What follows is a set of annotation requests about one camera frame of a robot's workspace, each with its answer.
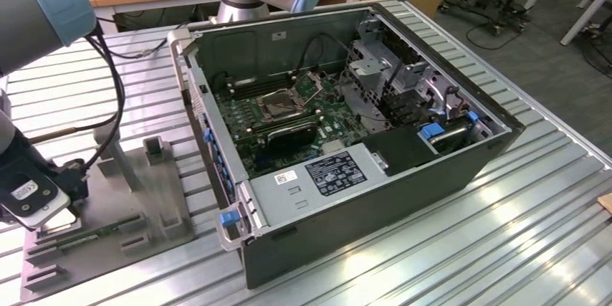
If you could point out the grey parts rack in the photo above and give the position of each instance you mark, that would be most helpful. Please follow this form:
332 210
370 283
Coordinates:
124 213

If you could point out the CPU socket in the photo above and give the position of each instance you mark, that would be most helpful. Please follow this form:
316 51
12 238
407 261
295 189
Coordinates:
282 107

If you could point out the green RAM stick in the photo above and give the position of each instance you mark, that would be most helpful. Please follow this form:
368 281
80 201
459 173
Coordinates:
82 241

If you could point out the silver power supply unit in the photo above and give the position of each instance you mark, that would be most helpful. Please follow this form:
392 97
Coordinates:
282 198

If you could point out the small blue clip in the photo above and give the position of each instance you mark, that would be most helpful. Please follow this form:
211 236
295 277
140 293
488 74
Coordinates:
472 117

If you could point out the green motherboard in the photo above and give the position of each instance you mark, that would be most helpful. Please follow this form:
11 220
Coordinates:
335 116

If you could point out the white table frame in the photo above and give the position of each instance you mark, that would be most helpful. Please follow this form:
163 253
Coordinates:
580 15

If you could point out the small wooden block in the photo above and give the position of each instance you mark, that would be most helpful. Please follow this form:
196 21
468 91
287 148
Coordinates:
606 203

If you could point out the grey metal drive cage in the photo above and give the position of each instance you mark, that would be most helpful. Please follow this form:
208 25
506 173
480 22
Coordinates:
368 80

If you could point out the black plastic air shroud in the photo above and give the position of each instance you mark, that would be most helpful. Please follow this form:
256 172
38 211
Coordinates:
402 152

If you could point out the disk bay with blue latch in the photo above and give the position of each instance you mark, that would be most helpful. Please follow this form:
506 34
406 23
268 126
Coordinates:
444 137

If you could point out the black open PC case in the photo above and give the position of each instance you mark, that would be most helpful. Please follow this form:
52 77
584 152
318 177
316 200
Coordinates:
363 220

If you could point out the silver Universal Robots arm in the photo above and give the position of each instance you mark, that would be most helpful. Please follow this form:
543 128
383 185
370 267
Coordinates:
38 8

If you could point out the black RAM slot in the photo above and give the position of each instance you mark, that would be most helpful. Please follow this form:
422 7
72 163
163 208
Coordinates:
282 125
263 88
258 80

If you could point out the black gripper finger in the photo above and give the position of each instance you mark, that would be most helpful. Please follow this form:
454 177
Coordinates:
76 209

